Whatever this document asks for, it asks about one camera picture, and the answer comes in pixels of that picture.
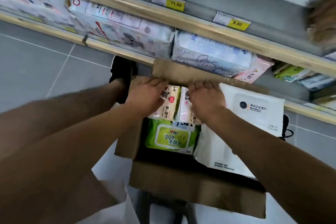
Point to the person's right hand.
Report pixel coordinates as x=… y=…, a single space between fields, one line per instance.
x=207 y=101

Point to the person's left hand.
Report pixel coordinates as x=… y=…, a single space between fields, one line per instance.
x=145 y=96

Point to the large green wet wipes pack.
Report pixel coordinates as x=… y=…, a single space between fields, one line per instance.
x=170 y=137

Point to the white blue tissue pack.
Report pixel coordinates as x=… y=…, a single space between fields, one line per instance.
x=210 y=53

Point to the pink small wipes pack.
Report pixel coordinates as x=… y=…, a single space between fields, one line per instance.
x=253 y=70

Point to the wooden edged grey shelf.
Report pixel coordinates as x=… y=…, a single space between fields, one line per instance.
x=210 y=30

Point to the brown cardboard box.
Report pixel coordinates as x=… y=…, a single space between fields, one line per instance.
x=197 y=189

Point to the person's left forearm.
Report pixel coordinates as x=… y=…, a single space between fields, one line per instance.
x=65 y=174

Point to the person's right forearm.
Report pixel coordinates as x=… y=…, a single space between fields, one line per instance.
x=275 y=168

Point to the person's left black shoe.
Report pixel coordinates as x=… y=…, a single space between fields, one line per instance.
x=122 y=72

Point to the person's black shoe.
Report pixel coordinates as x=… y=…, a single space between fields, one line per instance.
x=122 y=72
x=285 y=124

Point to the person's white shorts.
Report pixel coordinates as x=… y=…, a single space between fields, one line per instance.
x=110 y=168

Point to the person's right black shoe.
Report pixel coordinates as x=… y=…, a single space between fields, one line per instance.
x=285 y=124

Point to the black shelf joint clip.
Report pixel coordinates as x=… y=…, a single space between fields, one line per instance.
x=84 y=40

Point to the person's left leg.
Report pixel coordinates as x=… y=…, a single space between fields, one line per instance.
x=52 y=111

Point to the yellow white price tag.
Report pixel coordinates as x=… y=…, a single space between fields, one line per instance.
x=232 y=21
x=168 y=1

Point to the black stool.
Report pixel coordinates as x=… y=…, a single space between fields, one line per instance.
x=147 y=205

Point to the pastel floral towel pack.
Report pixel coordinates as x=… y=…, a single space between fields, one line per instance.
x=316 y=82

